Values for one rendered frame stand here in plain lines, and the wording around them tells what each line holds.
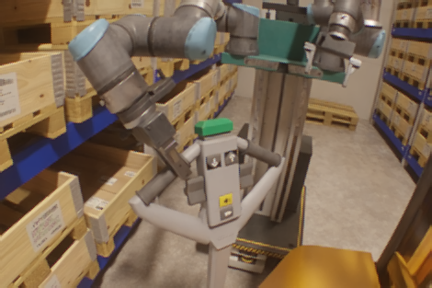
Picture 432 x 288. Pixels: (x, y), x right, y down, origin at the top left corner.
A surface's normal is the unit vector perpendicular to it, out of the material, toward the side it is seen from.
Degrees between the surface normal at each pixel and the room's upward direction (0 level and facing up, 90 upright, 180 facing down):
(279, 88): 90
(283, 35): 90
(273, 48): 90
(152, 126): 74
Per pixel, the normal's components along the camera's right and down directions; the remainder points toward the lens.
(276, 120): -0.29, 0.39
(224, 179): 0.54, 0.14
